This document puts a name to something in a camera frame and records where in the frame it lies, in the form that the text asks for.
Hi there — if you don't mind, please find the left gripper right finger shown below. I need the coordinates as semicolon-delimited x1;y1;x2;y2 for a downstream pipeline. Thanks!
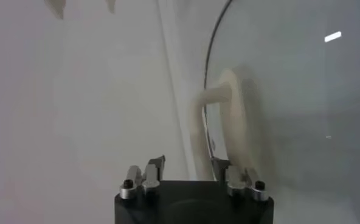
212;156;269;202

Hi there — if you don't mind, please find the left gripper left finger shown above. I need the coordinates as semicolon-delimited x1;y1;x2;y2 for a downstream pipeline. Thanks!
119;155;166;200

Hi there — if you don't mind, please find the glass lid with cream handle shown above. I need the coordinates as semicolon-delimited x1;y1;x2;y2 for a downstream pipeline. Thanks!
188;0;360;224

